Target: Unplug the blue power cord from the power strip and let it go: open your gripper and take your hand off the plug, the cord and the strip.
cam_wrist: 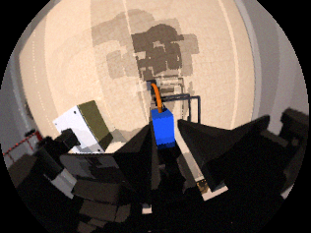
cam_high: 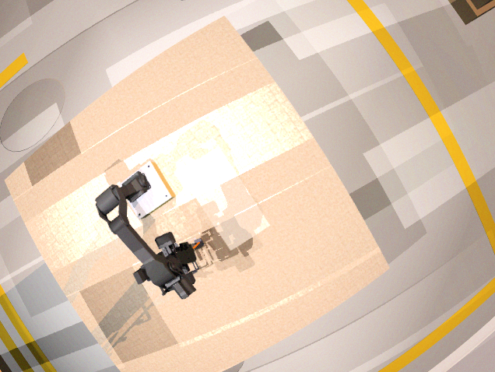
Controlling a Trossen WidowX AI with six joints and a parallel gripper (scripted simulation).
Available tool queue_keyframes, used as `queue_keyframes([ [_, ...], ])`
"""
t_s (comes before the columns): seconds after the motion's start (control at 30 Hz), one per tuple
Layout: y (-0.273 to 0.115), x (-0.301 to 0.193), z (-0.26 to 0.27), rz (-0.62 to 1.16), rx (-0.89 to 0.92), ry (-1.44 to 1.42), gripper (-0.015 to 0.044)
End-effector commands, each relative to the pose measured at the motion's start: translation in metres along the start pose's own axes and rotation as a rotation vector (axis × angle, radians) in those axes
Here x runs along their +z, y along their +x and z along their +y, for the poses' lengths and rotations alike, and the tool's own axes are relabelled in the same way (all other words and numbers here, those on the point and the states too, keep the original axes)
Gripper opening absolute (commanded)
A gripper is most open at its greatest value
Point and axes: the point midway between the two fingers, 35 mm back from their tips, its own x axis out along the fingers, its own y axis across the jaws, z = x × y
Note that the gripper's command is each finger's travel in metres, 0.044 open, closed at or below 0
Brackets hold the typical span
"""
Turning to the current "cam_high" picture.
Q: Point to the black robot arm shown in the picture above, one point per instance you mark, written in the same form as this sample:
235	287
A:
163	272

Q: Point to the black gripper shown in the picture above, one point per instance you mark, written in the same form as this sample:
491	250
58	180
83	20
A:
168	243

